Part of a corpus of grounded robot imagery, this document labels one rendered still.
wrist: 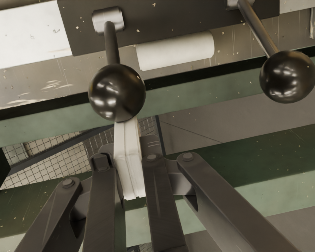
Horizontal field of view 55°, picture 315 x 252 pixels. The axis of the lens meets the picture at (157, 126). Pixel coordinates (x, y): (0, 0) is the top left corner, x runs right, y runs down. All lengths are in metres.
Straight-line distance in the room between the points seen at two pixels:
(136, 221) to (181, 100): 0.17
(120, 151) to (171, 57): 0.17
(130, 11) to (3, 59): 0.13
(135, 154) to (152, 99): 0.26
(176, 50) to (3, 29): 0.16
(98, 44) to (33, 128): 0.19
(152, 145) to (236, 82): 0.27
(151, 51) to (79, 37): 0.07
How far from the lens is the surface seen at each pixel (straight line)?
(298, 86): 0.22
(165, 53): 0.32
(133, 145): 0.17
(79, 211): 0.16
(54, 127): 0.44
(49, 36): 0.31
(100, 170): 0.16
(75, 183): 0.16
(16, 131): 0.45
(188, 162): 0.15
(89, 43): 0.30
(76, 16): 0.29
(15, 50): 0.32
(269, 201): 0.42
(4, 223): 0.45
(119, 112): 0.19
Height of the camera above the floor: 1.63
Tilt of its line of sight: 30 degrees down
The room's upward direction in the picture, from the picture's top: 117 degrees counter-clockwise
